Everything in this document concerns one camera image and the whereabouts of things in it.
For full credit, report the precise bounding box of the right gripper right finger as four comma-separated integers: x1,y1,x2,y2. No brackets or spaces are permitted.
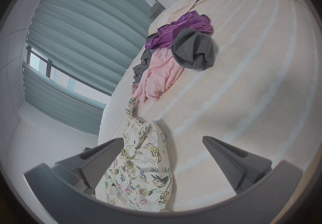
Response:
202,136,272,191

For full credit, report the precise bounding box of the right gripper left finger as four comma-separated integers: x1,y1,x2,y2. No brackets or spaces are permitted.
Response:
54,138,125,190

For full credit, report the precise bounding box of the white printed pyjama top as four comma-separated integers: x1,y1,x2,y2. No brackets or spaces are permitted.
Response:
95,96,174,213

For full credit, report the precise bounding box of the bed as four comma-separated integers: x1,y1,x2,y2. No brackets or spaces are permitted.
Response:
97,0,318,214

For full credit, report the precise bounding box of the blue-green curtain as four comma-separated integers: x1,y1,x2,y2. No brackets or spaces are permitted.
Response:
26,0,157,96
22,62,111,136

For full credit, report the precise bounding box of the window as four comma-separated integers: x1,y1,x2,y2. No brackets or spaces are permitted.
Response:
25,45,112,105

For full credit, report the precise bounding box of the grey garment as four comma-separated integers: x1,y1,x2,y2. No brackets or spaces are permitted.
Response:
132,48,154,91

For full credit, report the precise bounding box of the pink garment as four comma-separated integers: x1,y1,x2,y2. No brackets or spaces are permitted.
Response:
131,48,184,103

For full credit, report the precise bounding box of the black garment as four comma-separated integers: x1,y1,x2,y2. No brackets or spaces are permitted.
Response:
171,28,215,71

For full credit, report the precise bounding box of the purple garment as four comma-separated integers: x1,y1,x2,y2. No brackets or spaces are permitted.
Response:
145,11,214,50

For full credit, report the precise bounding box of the grey bedside table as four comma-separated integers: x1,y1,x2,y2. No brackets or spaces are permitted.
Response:
150,4,166,18

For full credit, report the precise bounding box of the cream pillow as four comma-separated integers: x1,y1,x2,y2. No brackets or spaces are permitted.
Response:
148,0,199,39

